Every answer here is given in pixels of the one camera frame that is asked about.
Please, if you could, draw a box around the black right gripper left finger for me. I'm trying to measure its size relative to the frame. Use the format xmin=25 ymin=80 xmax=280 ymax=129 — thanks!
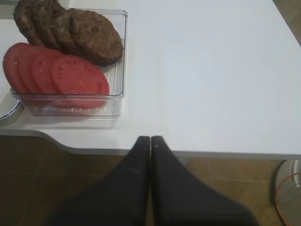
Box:
xmin=45 ymin=137 xmax=151 ymax=226

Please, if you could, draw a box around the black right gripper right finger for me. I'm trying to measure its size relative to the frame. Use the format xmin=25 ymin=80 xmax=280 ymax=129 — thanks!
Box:
xmin=150 ymin=136 xmax=258 ymax=226

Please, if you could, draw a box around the round metal stand base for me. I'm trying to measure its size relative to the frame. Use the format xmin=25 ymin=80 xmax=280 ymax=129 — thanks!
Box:
xmin=272 ymin=160 xmax=301 ymax=226

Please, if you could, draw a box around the front red tomato slice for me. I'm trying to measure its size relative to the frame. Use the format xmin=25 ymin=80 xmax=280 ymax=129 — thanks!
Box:
xmin=51 ymin=55 xmax=110 ymax=109

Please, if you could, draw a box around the red tomato slice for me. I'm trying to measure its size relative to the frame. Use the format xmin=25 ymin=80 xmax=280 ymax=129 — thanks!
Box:
xmin=17 ymin=45 xmax=45 ymax=93
xmin=31 ymin=49 xmax=62 ymax=94
xmin=51 ymin=55 xmax=110 ymax=109
xmin=2 ymin=42 xmax=30 ymax=94

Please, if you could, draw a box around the clear patty and tomato box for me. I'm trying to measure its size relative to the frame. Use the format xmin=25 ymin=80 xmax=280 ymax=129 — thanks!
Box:
xmin=10 ymin=9 xmax=127 ymax=118

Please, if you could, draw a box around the metal baking tray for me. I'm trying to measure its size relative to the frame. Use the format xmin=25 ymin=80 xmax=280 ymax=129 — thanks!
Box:
xmin=0 ymin=98 xmax=23 ymax=127

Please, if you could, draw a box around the front brown beef patty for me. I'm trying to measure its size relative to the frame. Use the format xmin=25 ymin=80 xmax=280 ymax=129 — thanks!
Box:
xmin=70 ymin=10 xmax=124 ymax=66

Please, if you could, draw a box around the brown beef patty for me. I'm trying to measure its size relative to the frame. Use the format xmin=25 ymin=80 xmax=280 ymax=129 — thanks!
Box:
xmin=70 ymin=10 xmax=124 ymax=66
xmin=52 ymin=9 xmax=82 ymax=56
xmin=32 ymin=0 xmax=65 ymax=50
xmin=13 ymin=0 xmax=43 ymax=45

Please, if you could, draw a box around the rear red tomato slice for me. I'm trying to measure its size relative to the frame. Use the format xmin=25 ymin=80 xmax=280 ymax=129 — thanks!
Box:
xmin=2 ymin=42 xmax=30 ymax=94

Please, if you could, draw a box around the rear brown beef patty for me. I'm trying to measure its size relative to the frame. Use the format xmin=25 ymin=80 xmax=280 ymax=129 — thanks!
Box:
xmin=13 ymin=0 xmax=43 ymax=45

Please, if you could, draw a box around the orange cable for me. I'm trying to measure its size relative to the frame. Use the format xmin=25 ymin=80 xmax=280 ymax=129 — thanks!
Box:
xmin=275 ymin=173 xmax=301 ymax=226

